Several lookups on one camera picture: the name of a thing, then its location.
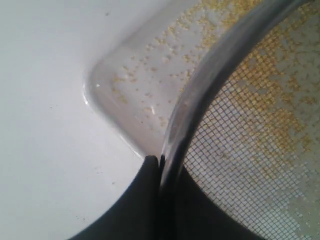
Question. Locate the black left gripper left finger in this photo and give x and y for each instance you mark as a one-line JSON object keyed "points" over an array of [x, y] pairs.
{"points": [[133, 216]]}

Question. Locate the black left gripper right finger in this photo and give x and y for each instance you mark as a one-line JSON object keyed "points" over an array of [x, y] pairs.
{"points": [[186, 213]]}

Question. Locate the round steel mesh sieve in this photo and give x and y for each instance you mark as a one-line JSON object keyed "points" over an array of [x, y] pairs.
{"points": [[241, 155]]}

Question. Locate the yellow fine sieved grains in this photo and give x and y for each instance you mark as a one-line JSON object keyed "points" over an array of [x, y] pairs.
{"points": [[223, 75]]}

